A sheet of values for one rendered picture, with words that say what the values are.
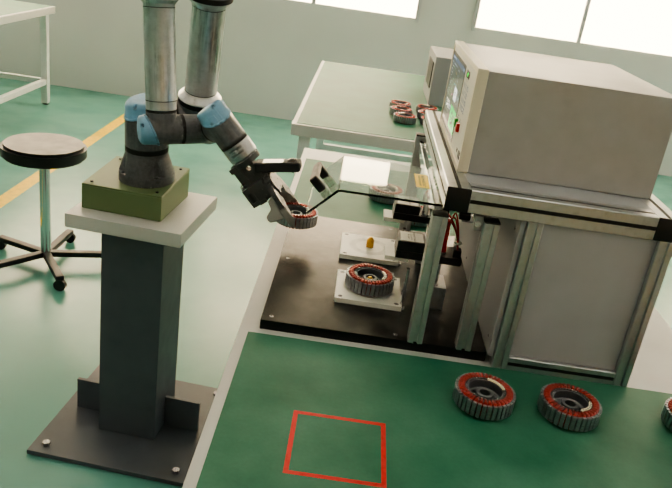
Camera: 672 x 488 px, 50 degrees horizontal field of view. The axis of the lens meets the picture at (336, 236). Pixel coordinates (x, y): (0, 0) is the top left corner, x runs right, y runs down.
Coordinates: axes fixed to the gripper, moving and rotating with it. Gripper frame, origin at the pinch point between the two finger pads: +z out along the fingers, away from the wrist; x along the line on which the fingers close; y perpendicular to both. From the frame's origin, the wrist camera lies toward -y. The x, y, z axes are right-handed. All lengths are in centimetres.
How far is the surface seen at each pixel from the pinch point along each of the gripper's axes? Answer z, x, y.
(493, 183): 4, 39, -47
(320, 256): 9.9, 8.0, -0.9
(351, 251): 14.1, 4.9, -7.3
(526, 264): 19, 45, -45
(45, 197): -34, -112, 120
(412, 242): 11.1, 27.1, -25.7
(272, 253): 3.4, 5.4, 9.8
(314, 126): 7, -134, 11
